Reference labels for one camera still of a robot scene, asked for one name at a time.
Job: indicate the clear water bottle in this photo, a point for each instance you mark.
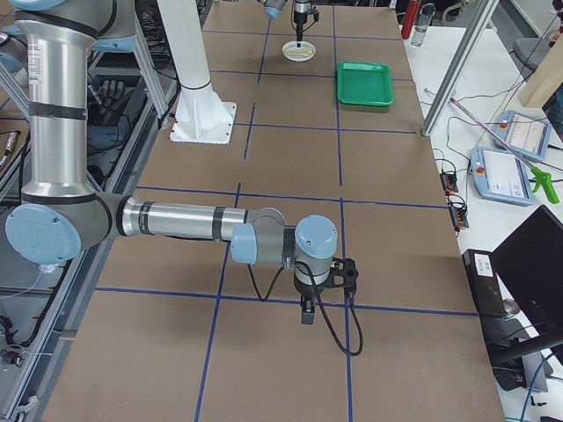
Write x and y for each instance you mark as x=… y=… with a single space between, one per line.
x=426 y=14

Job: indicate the upper orange black connector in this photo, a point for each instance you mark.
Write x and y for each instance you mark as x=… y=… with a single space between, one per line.
x=449 y=182

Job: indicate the blue teach pendant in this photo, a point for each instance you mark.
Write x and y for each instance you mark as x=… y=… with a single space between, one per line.
x=527 y=134
x=498 y=175

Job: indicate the orange black connector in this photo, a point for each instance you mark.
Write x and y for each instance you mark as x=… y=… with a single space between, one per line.
x=458 y=215
x=449 y=182

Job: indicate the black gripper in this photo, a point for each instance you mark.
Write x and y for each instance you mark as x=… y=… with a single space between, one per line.
x=304 y=290
x=300 y=11

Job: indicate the aluminium frame post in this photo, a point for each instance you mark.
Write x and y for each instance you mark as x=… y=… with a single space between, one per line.
x=464 y=50

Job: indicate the far blue teach pendant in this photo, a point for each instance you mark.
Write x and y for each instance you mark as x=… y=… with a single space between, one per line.
x=527 y=134

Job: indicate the black desktop box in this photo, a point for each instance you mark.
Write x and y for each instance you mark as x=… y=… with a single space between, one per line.
x=484 y=284

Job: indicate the green plastic tray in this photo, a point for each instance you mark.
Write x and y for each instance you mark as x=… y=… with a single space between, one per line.
x=364 y=84

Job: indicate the yellow plastic spoon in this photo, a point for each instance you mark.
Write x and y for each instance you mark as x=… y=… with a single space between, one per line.
x=299 y=56

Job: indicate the white round plate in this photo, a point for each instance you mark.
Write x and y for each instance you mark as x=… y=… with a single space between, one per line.
x=291 y=45

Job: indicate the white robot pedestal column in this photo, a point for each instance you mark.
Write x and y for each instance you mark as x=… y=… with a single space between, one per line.
x=201 y=116

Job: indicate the lower orange black connector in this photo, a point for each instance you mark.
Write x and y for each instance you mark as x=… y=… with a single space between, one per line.
x=458 y=215

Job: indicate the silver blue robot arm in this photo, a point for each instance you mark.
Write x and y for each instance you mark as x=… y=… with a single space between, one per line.
x=61 y=214
x=274 y=8

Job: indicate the black monitor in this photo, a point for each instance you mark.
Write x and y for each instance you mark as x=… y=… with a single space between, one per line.
x=529 y=263

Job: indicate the near blue teach pendant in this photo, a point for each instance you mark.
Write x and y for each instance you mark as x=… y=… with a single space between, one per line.
x=498 y=175

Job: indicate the red bottle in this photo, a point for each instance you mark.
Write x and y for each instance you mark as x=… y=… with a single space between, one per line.
x=411 y=14

